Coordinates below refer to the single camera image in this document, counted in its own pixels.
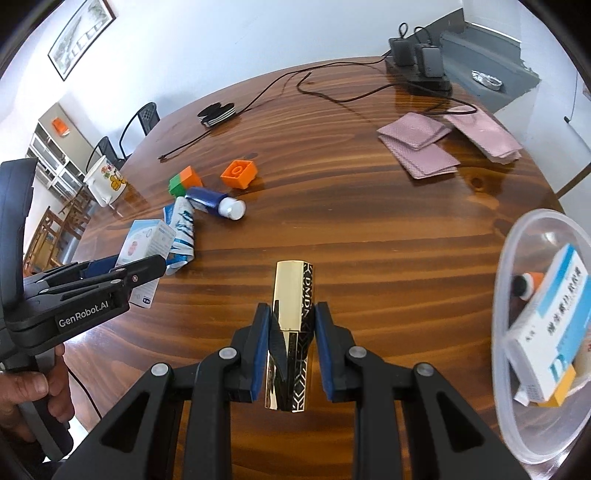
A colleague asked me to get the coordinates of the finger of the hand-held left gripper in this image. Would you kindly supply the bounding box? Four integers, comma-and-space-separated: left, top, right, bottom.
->
25, 255, 166, 308
23, 257, 120, 289

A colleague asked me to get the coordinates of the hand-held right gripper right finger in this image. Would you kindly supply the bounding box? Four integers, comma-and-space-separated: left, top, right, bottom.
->
314, 302, 532, 480

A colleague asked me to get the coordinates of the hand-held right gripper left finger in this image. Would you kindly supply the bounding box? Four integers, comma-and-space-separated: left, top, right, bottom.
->
53, 302, 272, 480

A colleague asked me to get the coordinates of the white box with red label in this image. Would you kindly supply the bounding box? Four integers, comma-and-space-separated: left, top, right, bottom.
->
115, 219, 175, 309

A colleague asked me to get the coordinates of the gold lipstick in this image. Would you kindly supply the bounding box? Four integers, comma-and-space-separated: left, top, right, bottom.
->
264, 261, 315, 411

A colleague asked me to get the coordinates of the orange hand cream tube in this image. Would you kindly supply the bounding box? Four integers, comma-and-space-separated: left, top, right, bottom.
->
512, 271, 546, 302

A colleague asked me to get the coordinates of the clear plastic bowl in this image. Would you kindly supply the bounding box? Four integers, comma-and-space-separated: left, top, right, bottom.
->
492, 209, 591, 464

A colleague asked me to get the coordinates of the blue and white medicine box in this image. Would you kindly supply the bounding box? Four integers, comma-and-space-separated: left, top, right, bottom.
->
505, 244, 591, 401

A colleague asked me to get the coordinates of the wooden desktop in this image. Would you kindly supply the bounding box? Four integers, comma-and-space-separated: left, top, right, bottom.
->
65, 56, 566, 480

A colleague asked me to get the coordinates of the person's left hand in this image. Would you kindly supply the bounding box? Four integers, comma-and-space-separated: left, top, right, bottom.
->
0, 344, 75, 445

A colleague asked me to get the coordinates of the blue and white toothpaste tube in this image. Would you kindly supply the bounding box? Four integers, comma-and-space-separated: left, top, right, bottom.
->
163, 196, 197, 276

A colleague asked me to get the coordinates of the wooden chair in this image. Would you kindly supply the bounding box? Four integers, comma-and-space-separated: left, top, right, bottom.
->
23, 203, 88, 278

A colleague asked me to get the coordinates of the white printed cup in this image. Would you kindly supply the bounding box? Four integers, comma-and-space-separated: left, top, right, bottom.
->
83, 156, 130, 208

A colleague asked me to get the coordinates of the dark blue bottle white cap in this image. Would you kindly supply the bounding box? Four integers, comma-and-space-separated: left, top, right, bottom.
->
185, 186, 247, 221

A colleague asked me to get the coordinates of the green and orange toy block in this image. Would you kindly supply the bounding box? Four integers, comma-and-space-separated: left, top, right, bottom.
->
168, 166, 204, 198

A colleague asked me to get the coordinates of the black metal chair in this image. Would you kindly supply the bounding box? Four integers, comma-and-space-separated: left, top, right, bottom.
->
121, 102, 160, 139
88, 137, 125, 171

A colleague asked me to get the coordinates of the white glass door cabinet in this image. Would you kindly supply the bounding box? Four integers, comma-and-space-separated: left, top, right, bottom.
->
25, 102, 93, 204

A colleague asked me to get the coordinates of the black round coaster stack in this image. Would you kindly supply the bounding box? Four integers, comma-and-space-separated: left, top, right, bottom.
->
198, 102, 237, 127

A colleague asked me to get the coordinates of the pink pouch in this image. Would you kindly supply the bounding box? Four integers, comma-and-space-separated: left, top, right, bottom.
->
443, 105, 522, 163
385, 138, 460, 180
377, 113, 452, 151

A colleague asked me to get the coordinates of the crumpled silver foil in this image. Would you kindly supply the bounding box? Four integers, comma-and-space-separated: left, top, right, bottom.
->
472, 70, 503, 90

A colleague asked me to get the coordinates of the black cable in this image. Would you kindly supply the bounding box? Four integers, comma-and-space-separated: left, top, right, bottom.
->
297, 69, 477, 116
158, 56, 393, 161

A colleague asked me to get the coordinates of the framed wall picture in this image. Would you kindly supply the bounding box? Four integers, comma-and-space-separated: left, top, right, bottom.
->
47, 0, 116, 82

